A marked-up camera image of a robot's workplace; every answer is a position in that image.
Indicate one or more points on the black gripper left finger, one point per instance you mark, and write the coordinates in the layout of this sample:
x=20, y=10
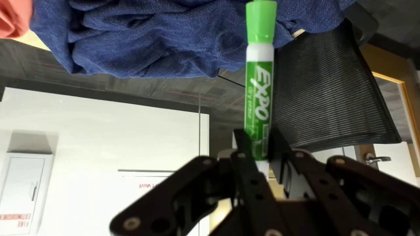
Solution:
x=244, y=196

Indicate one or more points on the white wall box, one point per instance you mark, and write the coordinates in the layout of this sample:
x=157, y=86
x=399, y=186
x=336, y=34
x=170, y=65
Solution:
x=21, y=191

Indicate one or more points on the white paper sign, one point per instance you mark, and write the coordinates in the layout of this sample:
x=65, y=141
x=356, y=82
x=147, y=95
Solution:
x=139, y=187

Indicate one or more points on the wooden door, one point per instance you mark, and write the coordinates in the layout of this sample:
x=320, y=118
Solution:
x=407, y=95

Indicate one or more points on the orange cloth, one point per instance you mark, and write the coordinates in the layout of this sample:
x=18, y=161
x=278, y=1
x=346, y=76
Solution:
x=13, y=17

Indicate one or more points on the black mesh office chair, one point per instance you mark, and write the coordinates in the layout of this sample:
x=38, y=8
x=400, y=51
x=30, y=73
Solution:
x=328, y=95

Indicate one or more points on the blue cloth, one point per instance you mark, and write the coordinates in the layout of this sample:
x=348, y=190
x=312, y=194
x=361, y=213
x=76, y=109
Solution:
x=152, y=34

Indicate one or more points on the green Expo marker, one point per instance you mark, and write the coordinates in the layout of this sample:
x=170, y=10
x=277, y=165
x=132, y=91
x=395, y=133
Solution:
x=258, y=91

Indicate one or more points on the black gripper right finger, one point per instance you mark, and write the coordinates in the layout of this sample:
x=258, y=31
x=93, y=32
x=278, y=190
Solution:
x=332, y=191

